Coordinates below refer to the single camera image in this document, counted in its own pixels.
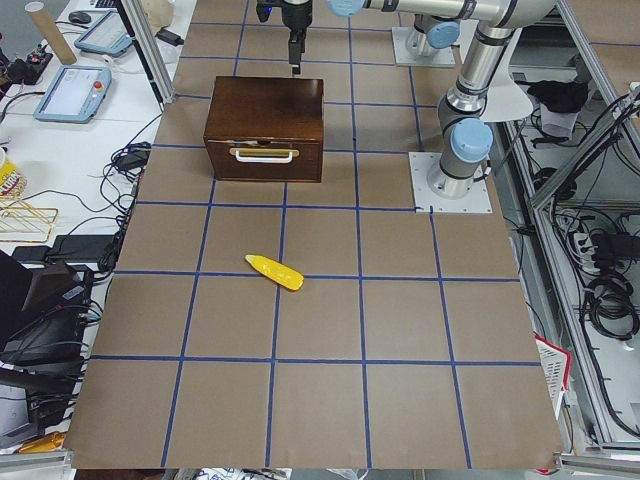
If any black idle gripper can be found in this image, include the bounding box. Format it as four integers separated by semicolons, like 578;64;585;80
281;0;313;75

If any yellow corn cob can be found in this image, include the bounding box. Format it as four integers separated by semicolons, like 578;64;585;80
245;254;304;291

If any wooden drawer with white handle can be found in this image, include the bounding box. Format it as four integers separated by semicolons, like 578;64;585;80
206;140;323;182

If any dark brown wooden drawer box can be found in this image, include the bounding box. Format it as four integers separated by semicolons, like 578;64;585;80
203;76;324;152

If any black power adapter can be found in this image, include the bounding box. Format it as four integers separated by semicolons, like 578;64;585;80
156;28;184;46

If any far blue teach pendant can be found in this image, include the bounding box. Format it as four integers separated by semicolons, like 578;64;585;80
74;10;132;57

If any blue teach pendant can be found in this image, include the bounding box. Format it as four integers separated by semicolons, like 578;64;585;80
74;10;132;57
33;66;112;124

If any black computer mouse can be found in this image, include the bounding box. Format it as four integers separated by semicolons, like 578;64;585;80
68;11;92;26

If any near blue teach pendant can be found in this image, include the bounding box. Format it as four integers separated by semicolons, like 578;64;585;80
33;66;112;124

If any cardboard tube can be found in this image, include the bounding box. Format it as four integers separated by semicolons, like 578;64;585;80
24;1;77;65

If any black cloth on cup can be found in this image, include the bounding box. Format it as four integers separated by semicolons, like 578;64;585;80
527;80;589;113

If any yellow printed cup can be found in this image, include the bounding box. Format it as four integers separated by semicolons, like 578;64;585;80
0;148;27;200

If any black equipment stack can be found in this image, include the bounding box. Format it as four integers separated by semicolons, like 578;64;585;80
1;253;98;448

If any white red plastic basket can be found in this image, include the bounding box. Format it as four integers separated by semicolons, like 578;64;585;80
535;335;572;418

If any aluminium frame post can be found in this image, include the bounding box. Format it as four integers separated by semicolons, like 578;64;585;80
117;0;175;105

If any gold wire rack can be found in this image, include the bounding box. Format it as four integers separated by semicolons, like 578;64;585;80
0;196;59;243

